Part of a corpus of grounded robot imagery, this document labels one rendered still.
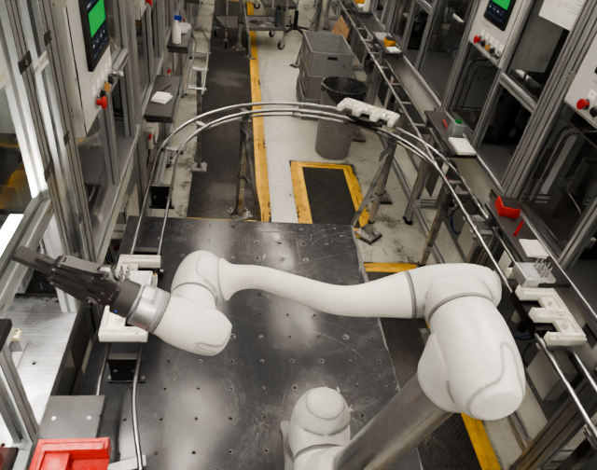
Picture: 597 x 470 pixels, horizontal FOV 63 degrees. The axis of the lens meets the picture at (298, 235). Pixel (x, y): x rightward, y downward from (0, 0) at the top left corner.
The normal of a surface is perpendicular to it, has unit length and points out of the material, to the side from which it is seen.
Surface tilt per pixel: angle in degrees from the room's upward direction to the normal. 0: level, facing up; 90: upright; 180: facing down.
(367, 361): 0
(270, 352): 0
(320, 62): 91
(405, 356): 0
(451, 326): 55
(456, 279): 18
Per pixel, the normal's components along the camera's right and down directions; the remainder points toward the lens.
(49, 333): 0.13, -0.77
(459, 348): -0.72, -0.47
